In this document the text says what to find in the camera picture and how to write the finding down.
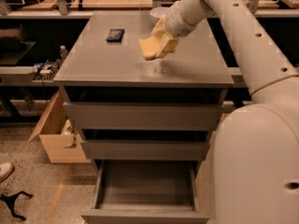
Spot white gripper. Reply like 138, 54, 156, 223
151, 1, 196, 58

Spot yellow sponge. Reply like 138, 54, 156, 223
138, 35, 164, 61

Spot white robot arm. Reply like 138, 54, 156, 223
167, 0, 299, 224

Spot grey top drawer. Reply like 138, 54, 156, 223
64, 102, 222, 131

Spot grey drawer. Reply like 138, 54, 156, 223
81, 161, 209, 224
81, 140, 209, 161
64, 102, 222, 131

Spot grey drawer cabinet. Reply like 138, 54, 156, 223
52, 10, 235, 224

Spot grey middle drawer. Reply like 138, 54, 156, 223
81, 140, 209, 161

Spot grey bottom drawer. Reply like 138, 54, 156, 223
81, 161, 209, 224

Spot white ceramic bowl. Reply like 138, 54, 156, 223
149, 7, 168, 25

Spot dark blue snack packet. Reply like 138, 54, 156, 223
106, 29, 125, 42

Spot small plastic bottle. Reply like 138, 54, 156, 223
60, 45, 68, 61

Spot patterned black tray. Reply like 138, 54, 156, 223
34, 59, 62, 81

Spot open cardboard box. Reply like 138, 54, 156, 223
28, 91, 90, 163

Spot white red shoe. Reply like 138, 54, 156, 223
0, 162, 14, 183

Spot black chair base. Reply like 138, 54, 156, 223
0, 191, 33, 221

